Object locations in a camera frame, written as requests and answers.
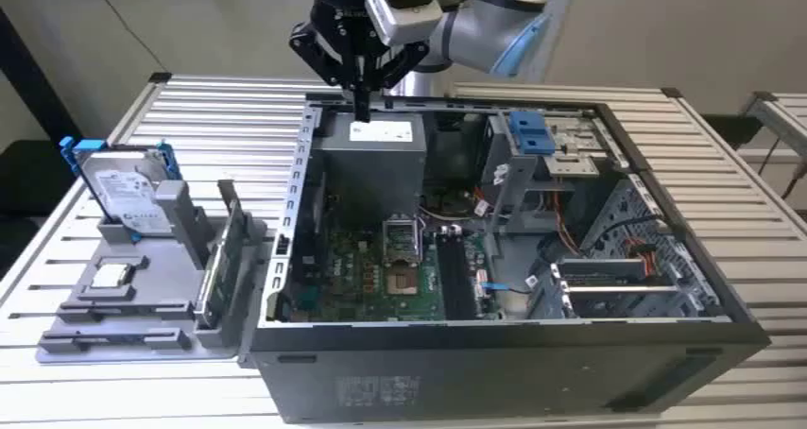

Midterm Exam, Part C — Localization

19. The metal slat side table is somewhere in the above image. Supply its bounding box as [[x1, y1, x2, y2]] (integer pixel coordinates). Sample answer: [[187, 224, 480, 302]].
[[734, 90, 807, 165]]

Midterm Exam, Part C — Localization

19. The grey power supply unit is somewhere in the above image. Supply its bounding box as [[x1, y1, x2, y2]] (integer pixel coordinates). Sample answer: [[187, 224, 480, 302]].
[[310, 110, 429, 222]]

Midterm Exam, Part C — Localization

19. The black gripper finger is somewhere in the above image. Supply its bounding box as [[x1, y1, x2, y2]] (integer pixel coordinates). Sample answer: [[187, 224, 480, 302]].
[[362, 40, 430, 122], [288, 20, 365, 122]]

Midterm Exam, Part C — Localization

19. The hard disk in blue carrier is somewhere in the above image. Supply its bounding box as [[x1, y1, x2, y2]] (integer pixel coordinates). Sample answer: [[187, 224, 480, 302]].
[[58, 135, 185, 244]]

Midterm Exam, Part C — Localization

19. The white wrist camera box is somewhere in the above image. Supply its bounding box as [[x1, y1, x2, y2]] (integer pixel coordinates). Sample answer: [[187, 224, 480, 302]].
[[362, 0, 444, 47]]

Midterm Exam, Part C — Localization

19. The blue tipped black wire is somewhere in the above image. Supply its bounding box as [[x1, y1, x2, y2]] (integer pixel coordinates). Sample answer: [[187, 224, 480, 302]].
[[478, 281, 532, 294]]

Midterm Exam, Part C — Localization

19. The silver CPU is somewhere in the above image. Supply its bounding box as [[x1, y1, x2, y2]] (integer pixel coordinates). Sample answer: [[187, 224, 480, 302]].
[[89, 264, 131, 289]]

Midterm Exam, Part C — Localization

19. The black slanted pole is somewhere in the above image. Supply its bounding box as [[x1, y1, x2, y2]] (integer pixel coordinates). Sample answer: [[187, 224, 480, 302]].
[[0, 6, 86, 142]]

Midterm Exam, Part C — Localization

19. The green graphics card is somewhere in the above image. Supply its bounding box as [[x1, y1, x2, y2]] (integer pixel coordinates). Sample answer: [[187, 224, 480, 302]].
[[193, 197, 253, 331]]

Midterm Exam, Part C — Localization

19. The round black fan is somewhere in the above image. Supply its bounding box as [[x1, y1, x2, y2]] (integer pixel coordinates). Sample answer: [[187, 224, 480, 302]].
[[420, 186, 474, 220]]

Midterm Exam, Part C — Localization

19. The black open PC case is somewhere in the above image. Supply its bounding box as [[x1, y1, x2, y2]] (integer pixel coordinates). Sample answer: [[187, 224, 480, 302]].
[[237, 90, 772, 425]]

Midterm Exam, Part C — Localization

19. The green motherboard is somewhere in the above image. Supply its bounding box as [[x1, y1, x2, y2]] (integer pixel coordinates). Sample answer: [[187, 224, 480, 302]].
[[286, 225, 505, 324]]

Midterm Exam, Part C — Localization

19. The black RAM slot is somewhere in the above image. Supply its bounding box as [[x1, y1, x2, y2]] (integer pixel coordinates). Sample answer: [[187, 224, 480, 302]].
[[436, 230, 457, 320], [452, 230, 477, 320]]

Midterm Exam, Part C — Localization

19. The CPU socket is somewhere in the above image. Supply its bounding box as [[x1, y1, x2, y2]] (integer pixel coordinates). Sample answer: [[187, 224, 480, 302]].
[[384, 263, 422, 298]]

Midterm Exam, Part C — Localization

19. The metal socket cover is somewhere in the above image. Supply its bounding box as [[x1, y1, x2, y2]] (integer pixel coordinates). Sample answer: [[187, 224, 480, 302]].
[[381, 214, 422, 266]]

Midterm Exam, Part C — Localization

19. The blue drive latch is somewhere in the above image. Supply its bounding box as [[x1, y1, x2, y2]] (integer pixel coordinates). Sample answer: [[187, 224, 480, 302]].
[[508, 111, 554, 155]]

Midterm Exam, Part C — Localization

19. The grey parts rack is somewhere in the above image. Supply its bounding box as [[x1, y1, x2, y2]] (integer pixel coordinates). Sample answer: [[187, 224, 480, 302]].
[[34, 179, 278, 365]]

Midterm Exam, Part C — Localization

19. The grey metal disk bay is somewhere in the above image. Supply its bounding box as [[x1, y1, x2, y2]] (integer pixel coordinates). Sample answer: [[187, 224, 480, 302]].
[[525, 257, 694, 320]]

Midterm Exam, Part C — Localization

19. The red yellow wire bundle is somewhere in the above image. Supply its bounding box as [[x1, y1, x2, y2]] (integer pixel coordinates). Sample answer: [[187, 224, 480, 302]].
[[621, 238, 661, 280]]

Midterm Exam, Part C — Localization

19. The dark bulky object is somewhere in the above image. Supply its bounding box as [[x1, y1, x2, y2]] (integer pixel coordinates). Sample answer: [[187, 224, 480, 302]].
[[0, 138, 86, 222]]

